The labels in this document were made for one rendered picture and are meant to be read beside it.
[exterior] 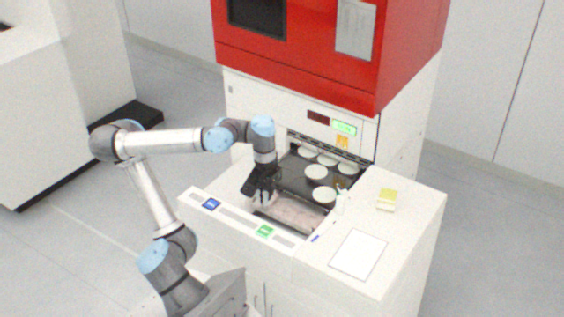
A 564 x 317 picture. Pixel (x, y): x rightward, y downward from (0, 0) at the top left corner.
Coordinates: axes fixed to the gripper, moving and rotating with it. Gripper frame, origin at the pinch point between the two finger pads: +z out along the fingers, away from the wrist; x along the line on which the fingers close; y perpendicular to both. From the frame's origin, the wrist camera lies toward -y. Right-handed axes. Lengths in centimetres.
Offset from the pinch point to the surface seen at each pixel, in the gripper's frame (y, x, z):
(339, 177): 50, -5, 21
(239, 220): 0.3, 11.9, 15.1
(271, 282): -4.0, -5.9, 35.1
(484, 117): 207, -30, 68
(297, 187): 33.4, 7.0, 20.7
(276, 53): 54, 31, -27
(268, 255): -4.0, -4.7, 20.5
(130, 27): 207, 313, 95
